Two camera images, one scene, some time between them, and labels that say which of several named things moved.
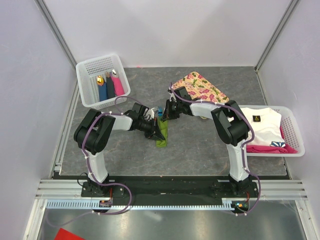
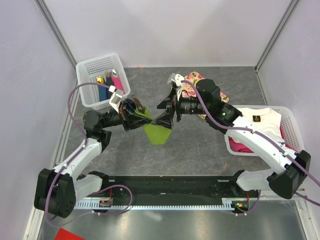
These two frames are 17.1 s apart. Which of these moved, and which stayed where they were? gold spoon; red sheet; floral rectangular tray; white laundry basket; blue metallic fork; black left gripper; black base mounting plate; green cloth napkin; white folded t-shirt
Moved: green cloth napkin; blue metallic fork; black left gripper
Stayed: black base mounting plate; red sheet; floral rectangular tray; white laundry basket; gold spoon; white folded t-shirt
